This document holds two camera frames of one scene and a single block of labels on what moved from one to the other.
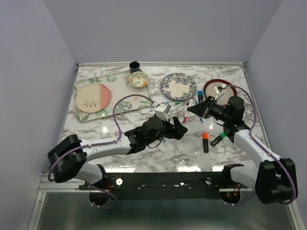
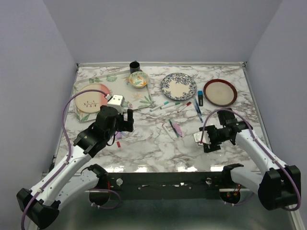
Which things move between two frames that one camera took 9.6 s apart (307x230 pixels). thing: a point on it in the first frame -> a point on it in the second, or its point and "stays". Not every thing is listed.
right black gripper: (204, 108) -> (211, 147)
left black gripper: (177, 132) -> (126, 125)
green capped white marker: (175, 103) stays
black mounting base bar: (167, 186) stays
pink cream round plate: (92, 98) stays
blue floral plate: (178, 86) stays
